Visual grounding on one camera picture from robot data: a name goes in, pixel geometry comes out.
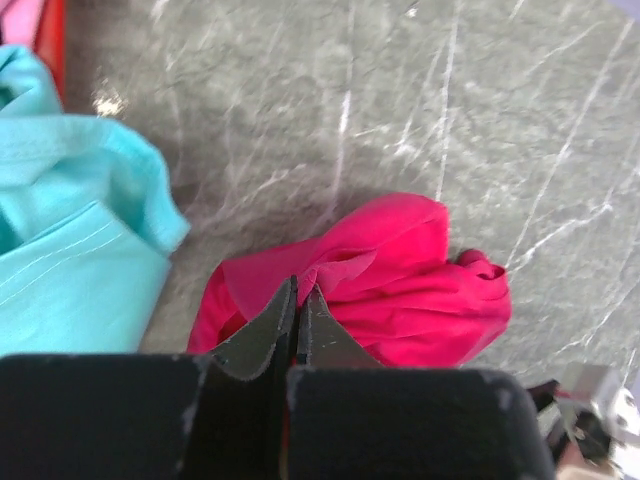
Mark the magenta t shirt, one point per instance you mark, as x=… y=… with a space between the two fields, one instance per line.
x=386 y=277

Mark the teal green t shirt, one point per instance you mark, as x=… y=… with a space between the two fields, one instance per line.
x=88 y=223

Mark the pink t shirt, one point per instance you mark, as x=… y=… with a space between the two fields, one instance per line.
x=20 y=20

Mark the red plastic bin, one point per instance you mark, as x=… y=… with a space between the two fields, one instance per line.
x=50 y=41

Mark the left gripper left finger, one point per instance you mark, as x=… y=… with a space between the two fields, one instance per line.
x=264 y=341

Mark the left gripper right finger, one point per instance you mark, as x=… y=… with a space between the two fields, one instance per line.
x=324 y=343

